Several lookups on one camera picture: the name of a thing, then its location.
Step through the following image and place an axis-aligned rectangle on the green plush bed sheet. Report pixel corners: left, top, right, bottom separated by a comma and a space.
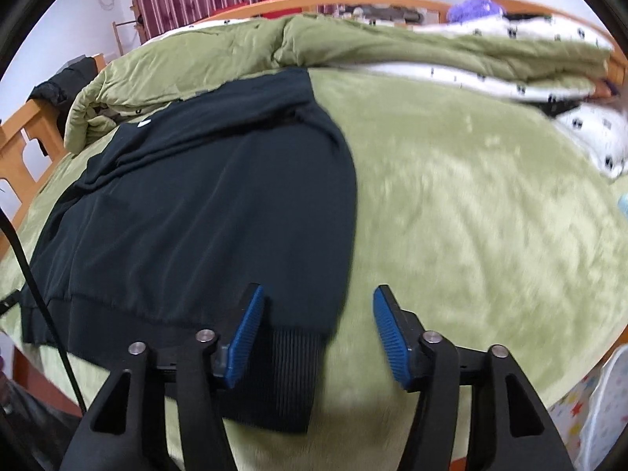
18, 68, 627, 470

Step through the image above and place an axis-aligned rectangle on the black jacket on footboard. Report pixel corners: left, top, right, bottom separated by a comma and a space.
28, 57, 99, 138

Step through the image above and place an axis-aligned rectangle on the small light-blue toy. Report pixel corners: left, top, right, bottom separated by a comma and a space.
617, 194, 628, 218

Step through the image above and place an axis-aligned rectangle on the purple plush toy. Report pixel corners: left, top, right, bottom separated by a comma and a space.
446, 0, 504, 24

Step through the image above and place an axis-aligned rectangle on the wooden bed frame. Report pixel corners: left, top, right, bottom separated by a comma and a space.
1, 0, 627, 225

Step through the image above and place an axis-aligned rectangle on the star-print laundry basket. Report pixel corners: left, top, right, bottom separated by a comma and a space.
549, 343, 627, 470

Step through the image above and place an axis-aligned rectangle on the white flower-print pillow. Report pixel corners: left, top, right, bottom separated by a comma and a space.
556, 103, 627, 179

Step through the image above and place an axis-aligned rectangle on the dark navy sweater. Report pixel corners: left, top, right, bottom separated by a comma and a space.
18, 68, 356, 434

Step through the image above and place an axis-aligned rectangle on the green folded quilt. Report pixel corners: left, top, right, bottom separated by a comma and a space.
64, 14, 614, 154

